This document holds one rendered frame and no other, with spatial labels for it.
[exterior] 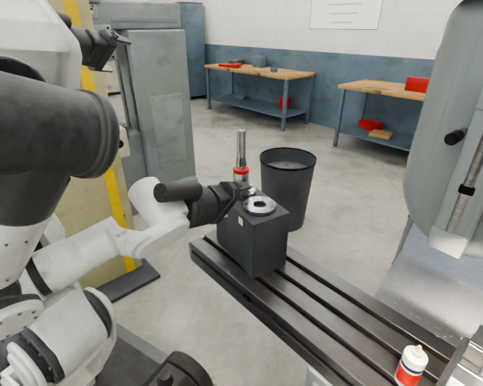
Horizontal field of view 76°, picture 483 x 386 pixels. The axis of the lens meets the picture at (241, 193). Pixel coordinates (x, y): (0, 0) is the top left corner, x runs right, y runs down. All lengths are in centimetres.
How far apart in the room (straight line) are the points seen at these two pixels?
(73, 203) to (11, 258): 160
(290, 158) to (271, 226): 205
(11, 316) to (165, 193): 26
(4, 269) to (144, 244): 19
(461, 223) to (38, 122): 46
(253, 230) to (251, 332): 127
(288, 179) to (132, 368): 170
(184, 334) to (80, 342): 128
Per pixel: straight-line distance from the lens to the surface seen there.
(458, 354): 87
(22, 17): 44
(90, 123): 34
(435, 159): 48
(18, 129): 31
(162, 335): 204
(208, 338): 198
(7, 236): 40
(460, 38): 46
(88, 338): 79
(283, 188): 247
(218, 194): 67
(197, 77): 778
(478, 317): 102
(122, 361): 129
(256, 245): 82
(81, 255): 55
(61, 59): 44
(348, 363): 78
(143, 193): 58
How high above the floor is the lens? 160
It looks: 29 degrees down
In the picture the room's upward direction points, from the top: straight up
